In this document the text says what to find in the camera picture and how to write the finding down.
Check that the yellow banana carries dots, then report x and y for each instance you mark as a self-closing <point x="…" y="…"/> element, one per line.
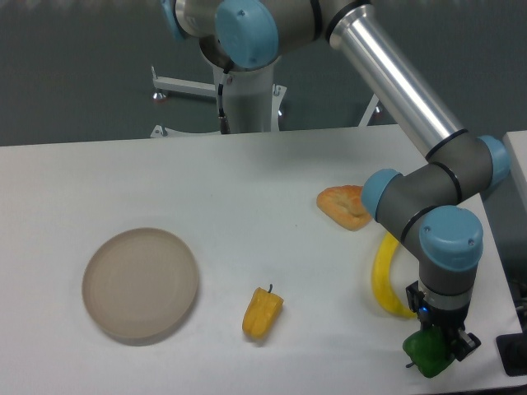
<point x="381" y="285"/>

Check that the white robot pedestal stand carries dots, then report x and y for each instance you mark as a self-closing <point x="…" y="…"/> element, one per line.
<point x="310" y="88"/>

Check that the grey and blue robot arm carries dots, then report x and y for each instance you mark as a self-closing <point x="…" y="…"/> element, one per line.
<point x="421" y="210"/>

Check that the yellow bell pepper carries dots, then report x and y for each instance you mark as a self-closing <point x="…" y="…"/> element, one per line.
<point x="261" y="313"/>

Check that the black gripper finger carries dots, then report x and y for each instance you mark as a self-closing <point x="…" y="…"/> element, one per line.
<point x="461" y="343"/>
<point x="415" y="299"/>

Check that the green bell pepper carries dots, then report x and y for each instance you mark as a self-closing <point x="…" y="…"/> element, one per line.
<point x="429" y="351"/>

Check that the beige round plate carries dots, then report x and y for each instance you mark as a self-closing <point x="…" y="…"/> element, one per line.
<point x="140" y="286"/>

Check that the black device at table edge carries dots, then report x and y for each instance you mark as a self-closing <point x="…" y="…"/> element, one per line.
<point x="512" y="350"/>

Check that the golden pastry bread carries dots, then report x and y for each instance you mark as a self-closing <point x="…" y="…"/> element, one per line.
<point x="343" y="205"/>

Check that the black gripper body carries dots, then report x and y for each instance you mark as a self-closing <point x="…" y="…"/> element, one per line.
<point x="433" y="309"/>

